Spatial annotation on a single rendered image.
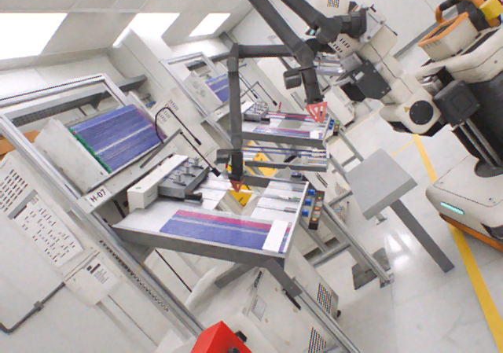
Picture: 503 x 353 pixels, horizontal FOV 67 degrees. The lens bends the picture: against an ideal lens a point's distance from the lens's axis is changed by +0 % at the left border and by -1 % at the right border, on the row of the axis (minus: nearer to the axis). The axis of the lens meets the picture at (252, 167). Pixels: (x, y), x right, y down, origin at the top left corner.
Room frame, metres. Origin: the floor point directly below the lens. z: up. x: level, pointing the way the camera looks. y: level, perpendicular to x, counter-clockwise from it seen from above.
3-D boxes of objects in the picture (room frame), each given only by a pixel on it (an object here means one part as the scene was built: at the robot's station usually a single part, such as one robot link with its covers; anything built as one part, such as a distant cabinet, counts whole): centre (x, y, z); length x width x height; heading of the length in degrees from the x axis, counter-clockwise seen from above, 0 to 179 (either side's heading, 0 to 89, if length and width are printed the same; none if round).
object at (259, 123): (3.18, -0.24, 0.65); 1.01 x 0.73 x 1.29; 64
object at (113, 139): (1.93, 0.42, 1.52); 0.51 x 0.13 x 0.27; 154
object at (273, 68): (6.45, -1.60, 0.95); 1.36 x 0.82 x 1.90; 64
